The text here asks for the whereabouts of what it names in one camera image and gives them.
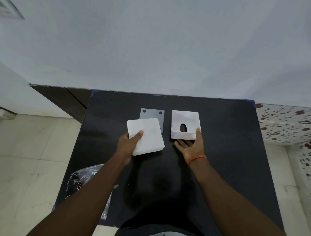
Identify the person's left forearm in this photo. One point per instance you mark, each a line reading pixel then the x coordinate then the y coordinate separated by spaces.
pixel 75 194

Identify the stack of white paper napkins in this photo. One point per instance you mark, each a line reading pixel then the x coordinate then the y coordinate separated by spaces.
pixel 147 137

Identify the white square napkin box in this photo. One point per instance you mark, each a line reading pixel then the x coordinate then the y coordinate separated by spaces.
pixel 186 124

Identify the person's right forearm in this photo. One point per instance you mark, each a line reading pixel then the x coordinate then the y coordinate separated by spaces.
pixel 230 198

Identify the black mat with blue corners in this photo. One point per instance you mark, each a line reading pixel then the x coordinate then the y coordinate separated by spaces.
pixel 170 170

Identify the person's left thumb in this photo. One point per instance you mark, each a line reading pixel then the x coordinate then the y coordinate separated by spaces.
pixel 137 136

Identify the person's right hand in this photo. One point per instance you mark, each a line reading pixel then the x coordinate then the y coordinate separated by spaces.
pixel 193 148

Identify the grey square box lid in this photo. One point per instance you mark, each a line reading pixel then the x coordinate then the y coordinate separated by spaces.
pixel 155 116

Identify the dark brown cabinet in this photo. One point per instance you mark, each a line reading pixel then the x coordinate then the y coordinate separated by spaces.
pixel 65 99

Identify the floral patterned tile ledge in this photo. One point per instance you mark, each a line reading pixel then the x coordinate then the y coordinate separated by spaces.
pixel 285 124

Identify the person's left hand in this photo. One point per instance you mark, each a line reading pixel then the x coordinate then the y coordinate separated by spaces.
pixel 125 147

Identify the orange thread wristband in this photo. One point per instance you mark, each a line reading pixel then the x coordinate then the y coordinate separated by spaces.
pixel 196 158

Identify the person's right thumb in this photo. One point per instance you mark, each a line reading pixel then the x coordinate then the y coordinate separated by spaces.
pixel 198 134

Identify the clear printed plastic bag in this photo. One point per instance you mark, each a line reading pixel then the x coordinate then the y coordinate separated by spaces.
pixel 91 180

